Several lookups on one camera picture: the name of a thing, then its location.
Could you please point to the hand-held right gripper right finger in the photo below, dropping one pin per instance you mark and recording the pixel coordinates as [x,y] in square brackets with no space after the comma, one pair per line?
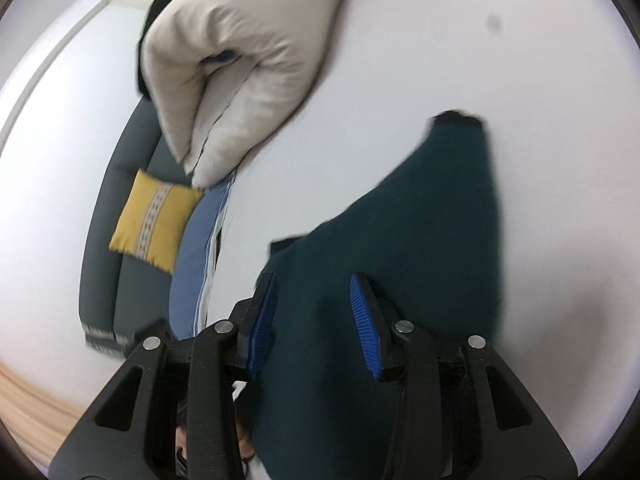
[364,330]

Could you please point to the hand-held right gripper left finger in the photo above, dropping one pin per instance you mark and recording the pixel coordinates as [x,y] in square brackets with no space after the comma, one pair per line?
[261,322]

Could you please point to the dark green garment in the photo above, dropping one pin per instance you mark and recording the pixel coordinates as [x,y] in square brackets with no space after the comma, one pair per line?
[410,240]

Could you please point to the yellow cushion with patterned band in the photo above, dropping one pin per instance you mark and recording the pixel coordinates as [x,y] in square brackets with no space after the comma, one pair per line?
[152,220]

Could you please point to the grey sofa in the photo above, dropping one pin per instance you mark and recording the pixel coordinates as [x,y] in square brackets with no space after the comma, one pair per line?
[105,270]

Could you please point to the folded cream duvet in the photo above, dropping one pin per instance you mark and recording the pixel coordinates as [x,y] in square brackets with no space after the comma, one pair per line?
[240,50]

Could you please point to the white bed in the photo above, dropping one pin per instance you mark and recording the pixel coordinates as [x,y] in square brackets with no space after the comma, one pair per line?
[410,50]

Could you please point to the black cloth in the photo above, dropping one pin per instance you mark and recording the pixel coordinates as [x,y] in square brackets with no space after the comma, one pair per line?
[150,15]

